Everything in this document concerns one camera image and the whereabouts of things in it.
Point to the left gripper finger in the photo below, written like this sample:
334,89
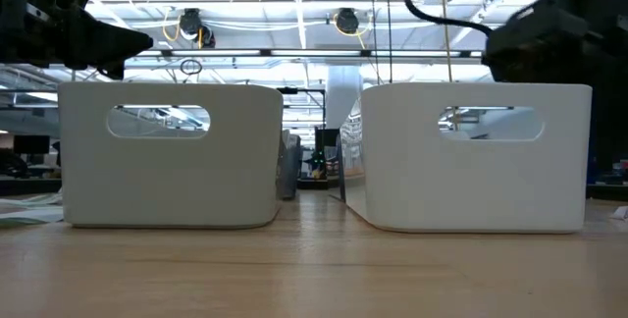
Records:
118,45
112,72

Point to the black monitor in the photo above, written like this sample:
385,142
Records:
32,144

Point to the grey plastic bin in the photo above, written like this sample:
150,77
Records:
172,180

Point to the white plastic bin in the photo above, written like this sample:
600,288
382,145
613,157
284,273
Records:
466,185

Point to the white building column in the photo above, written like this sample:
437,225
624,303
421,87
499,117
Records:
343,97

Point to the ceiling strut rail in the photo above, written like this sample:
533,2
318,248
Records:
294,53

